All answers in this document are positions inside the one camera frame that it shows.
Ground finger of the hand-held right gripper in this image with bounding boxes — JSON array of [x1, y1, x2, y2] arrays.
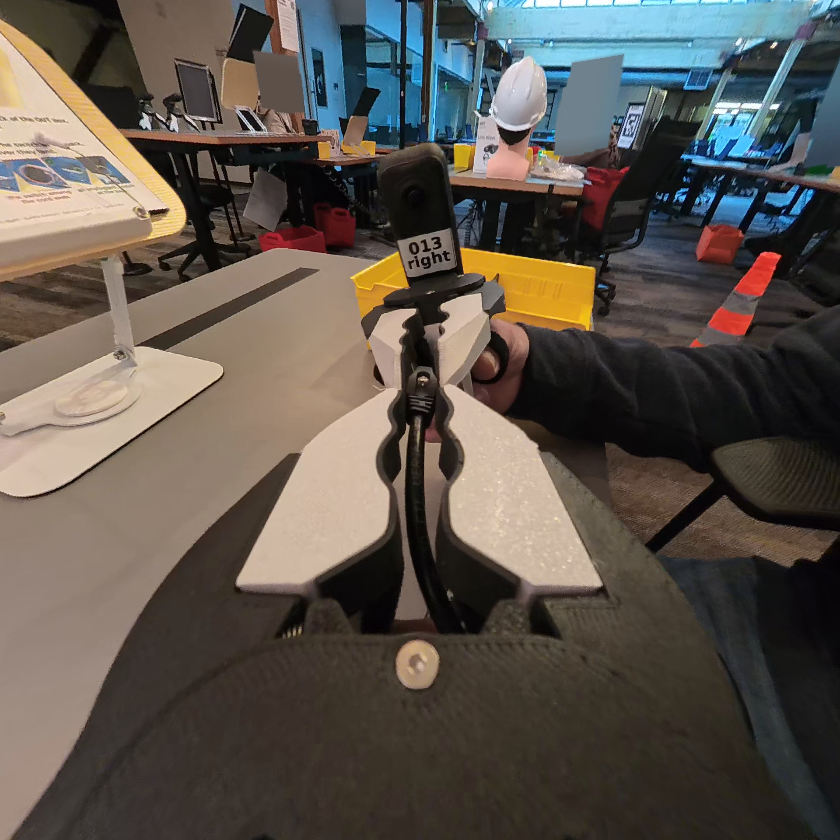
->
[[362, 305, 421, 396], [430, 303, 493, 389]]

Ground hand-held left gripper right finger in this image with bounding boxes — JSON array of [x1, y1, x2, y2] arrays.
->
[[434, 385, 605, 632]]

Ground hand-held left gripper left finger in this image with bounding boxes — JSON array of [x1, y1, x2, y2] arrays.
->
[[235, 388, 404, 634]]

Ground yellow plastic bin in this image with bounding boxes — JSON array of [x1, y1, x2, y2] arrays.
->
[[351, 248, 597, 342]]

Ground black ethernet cable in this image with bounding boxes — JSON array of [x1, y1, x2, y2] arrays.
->
[[402, 366, 468, 636]]

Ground person's right hand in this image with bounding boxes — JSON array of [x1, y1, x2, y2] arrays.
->
[[427, 318, 531, 444]]

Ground wooden office desk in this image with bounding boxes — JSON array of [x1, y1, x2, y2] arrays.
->
[[448, 167, 586, 253], [121, 126, 329, 263]]

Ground pink mannequin head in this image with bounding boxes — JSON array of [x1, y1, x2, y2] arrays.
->
[[488, 125, 531, 179]]

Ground white product box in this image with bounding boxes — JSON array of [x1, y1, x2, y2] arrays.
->
[[472, 113, 500, 177]]

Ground red cloth on chair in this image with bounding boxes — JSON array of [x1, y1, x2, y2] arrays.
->
[[581, 166, 632, 232]]

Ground white paper sheet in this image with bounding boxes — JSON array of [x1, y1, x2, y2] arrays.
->
[[243, 171, 288, 232]]

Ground white hard hat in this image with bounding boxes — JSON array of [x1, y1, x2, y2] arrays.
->
[[491, 56, 548, 132]]

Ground person's blue jeans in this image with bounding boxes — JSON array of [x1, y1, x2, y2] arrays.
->
[[659, 554, 840, 840]]

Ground instruction board on white stand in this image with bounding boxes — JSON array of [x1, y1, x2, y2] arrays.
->
[[0, 20, 224, 497]]

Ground orange floor bin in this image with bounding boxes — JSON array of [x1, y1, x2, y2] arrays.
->
[[696, 224, 745, 265]]

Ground black mesh office chair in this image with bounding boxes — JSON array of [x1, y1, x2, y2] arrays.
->
[[646, 436, 840, 553]]

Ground orange traffic cone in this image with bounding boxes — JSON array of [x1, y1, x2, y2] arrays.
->
[[689, 252, 782, 349]]

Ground framed black monitor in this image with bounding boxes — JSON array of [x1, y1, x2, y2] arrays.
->
[[174, 58, 222, 126]]

